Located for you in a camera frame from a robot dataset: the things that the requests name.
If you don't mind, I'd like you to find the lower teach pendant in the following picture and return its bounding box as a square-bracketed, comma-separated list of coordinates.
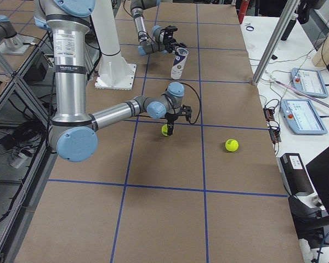
[280, 99, 327, 135]

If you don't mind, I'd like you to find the tennis ball with plain seam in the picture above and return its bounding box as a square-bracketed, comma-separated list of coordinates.
[161, 124, 174, 136]

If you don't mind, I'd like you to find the upper teach pendant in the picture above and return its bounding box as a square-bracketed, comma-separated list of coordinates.
[291, 68, 328, 99]

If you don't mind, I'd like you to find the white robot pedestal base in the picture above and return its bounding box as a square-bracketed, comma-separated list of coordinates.
[91, 0, 137, 90]

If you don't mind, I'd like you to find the black monitor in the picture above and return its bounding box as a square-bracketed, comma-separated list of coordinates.
[306, 147, 329, 213]

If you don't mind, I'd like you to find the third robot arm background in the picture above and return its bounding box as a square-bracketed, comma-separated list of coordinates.
[0, 15, 26, 55]

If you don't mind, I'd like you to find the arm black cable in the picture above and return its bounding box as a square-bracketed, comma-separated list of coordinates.
[137, 30, 150, 44]
[178, 82, 202, 125]

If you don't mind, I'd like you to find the black monitor stand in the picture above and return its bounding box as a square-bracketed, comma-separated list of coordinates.
[288, 196, 329, 249]

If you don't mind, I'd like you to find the small electronics board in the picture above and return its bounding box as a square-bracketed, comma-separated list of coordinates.
[263, 107, 281, 145]

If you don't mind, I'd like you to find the teach pendant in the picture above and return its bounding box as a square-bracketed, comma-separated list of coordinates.
[291, 68, 328, 99]
[280, 99, 327, 135]

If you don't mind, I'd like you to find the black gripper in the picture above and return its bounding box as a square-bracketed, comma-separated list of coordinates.
[166, 105, 192, 136]
[159, 25, 187, 55]

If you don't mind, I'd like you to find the Roland Garros tennis ball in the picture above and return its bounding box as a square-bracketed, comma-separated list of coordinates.
[225, 139, 239, 152]

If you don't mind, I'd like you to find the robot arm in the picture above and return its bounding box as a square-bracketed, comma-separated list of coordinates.
[34, 1, 191, 162]
[130, 0, 187, 55]

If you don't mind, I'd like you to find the white blue tennis ball can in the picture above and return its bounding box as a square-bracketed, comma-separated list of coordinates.
[171, 48, 189, 79]

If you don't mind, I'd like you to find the black box with label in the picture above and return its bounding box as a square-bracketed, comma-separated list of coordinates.
[280, 153, 314, 196]

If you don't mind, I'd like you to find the black bottle on table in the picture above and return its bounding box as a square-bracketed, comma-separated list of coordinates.
[281, 14, 298, 41]

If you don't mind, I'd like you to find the aluminium frame post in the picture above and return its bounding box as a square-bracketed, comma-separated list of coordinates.
[251, 0, 299, 86]

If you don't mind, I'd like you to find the red cylinder background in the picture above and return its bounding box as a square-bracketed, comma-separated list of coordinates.
[238, 0, 249, 25]

